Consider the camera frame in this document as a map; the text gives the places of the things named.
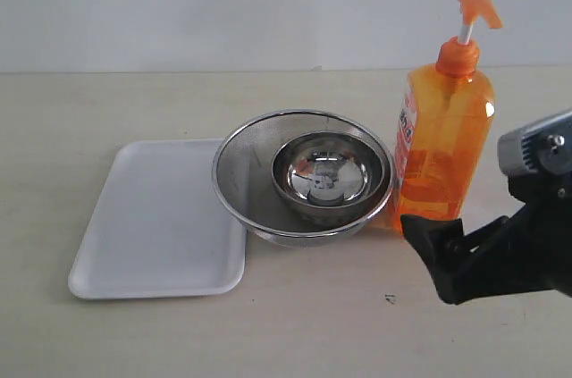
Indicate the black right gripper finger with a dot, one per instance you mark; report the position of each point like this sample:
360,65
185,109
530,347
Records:
437,242

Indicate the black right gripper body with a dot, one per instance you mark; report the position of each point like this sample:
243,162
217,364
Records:
527,252

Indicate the orange pump soap bottle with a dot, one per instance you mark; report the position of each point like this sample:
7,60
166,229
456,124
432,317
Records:
444,121

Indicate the small stainless steel bowl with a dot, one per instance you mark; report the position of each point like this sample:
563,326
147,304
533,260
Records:
328,177

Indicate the steel mesh colander basin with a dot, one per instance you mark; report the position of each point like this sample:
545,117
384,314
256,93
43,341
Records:
242,177

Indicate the white rectangular plastic tray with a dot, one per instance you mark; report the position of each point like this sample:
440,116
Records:
158,230

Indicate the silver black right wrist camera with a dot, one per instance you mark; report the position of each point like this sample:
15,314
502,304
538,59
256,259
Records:
536,158

